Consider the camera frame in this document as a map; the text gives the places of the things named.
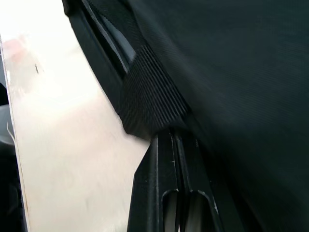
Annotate black fabric laptop bag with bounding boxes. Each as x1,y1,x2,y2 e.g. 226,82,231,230
61,0,309,232

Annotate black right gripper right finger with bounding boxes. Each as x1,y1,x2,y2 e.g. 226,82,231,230
174,134,224,232

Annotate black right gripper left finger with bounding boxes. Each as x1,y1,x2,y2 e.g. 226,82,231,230
127,132,182,232

